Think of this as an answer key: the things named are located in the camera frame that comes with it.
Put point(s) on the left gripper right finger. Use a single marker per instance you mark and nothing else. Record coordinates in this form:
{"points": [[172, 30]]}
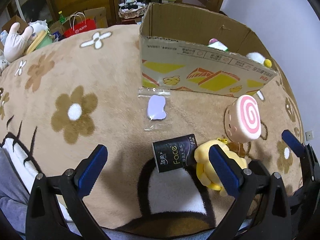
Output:
{"points": [[240, 215]]}

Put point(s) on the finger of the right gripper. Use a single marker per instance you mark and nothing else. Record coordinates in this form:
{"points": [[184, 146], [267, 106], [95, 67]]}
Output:
{"points": [[297, 147]]}

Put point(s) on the yellow dog plush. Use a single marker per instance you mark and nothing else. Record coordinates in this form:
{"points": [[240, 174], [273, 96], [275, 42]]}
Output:
{"points": [[212, 170]]}

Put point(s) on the pink swirl roll plush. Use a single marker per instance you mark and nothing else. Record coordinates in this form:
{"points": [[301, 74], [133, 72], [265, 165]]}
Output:
{"points": [[242, 120]]}

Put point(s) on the black Face tissue pack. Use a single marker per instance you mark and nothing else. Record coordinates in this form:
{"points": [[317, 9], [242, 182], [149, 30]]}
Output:
{"points": [[175, 153]]}

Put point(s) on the white fluffy duck plush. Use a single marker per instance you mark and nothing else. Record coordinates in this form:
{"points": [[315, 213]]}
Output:
{"points": [[257, 57]]}

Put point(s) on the green tissue pack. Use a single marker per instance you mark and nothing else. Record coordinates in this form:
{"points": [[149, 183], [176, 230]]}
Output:
{"points": [[214, 43]]}

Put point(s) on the purple item in clear bag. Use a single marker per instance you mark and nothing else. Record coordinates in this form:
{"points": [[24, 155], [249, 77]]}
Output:
{"points": [[156, 108]]}

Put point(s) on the cardboard box with yellow print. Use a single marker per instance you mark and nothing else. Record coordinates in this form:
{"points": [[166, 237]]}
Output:
{"points": [[174, 52]]}

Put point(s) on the white plush rabbit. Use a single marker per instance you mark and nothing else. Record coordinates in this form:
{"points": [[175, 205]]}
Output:
{"points": [[15, 44]]}

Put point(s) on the green yellow plush toy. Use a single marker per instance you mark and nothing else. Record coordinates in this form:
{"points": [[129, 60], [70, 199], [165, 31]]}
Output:
{"points": [[40, 37]]}

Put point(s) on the red paper shopping bag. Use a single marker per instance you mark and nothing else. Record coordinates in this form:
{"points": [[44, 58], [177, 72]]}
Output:
{"points": [[78, 24]]}

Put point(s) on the green bottle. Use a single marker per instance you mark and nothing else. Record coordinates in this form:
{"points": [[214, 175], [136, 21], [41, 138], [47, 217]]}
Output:
{"points": [[62, 18]]}

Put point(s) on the basket with striped toys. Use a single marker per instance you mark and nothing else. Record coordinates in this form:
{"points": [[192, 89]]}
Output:
{"points": [[132, 8]]}

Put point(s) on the open cardboard box on floor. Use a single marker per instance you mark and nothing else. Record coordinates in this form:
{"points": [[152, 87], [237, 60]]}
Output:
{"points": [[96, 14]]}

